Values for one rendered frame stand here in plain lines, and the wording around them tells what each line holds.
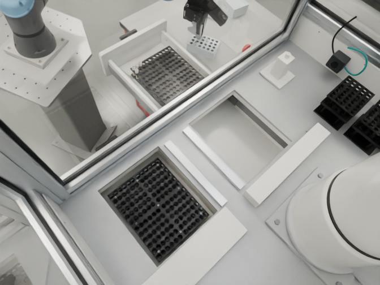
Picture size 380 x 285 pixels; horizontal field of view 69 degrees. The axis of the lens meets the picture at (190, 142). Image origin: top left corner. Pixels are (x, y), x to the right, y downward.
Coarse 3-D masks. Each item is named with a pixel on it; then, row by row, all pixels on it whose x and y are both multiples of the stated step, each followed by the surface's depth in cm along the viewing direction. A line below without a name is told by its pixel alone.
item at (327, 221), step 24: (360, 168) 50; (312, 192) 63; (336, 192) 53; (360, 192) 46; (288, 216) 70; (312, 216) 60; (336, 216) 53; (360, 216) 47; (288, 240) 69; (312, 240) 62; (336, 240) 54; (360, 240) 49; (312, 264) 66; (336, 264) 61; (360, 264) 55
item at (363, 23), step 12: (324, 0) 86; (336, 0) 84; (348, 0) 81; (360, 0) 79; (372, 0) 77; (336, 12) 86; (348, 12) 83; (360, 12) 81; (372, 12) 78; (348, 24) 85; (360, 24) 83; (372, 24) 80; (372, 36) 82
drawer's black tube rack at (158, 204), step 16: (144, 176) 79; (160, 176) 79; (128, 192) 79; (144, 192) 77; (160, 192) 77; (176, 192) 78; (128, 208) 77; (144, 208) 75; (160, 208) 75; (176, 208) 76; (192, 208) 79; (144, 224) 73; (160, 224) 73; (176, 224) 74; (192, 224) 77; (144, 240) 74; (160, 240) 72; (176, 240) 75; (160, 256) 73
